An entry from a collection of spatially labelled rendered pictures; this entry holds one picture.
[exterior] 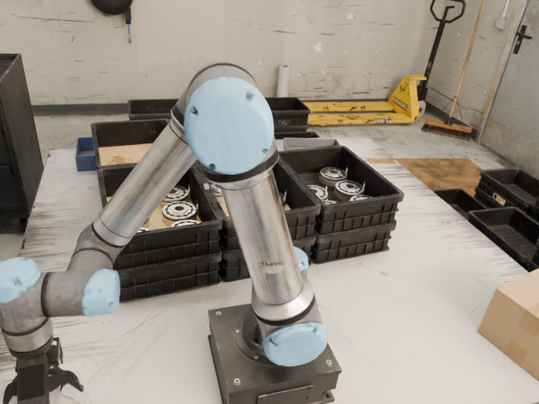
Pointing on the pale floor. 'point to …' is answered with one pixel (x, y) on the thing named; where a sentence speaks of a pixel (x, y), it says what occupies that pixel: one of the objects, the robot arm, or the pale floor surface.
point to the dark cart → (17, 143)
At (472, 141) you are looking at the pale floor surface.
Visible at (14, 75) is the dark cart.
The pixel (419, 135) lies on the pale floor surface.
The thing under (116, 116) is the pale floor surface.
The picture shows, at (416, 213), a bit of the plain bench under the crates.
